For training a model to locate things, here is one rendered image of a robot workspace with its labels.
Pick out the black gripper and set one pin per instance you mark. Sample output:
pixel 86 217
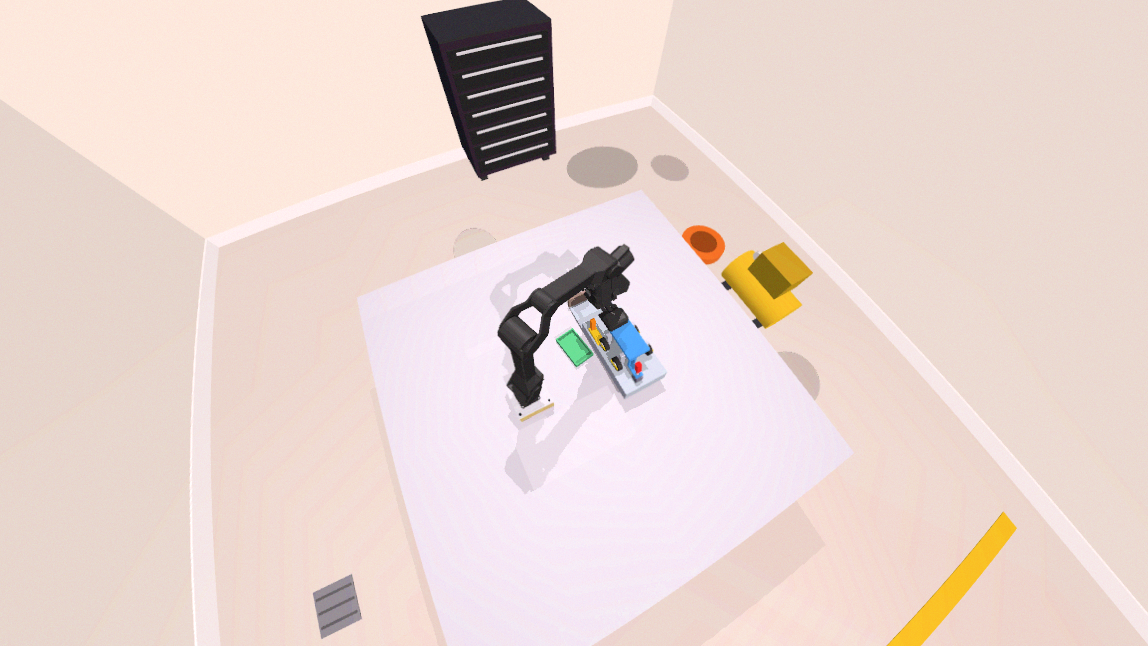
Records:
pixel 613 317

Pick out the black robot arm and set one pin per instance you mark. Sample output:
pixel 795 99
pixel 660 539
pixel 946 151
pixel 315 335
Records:
pixel 598 271

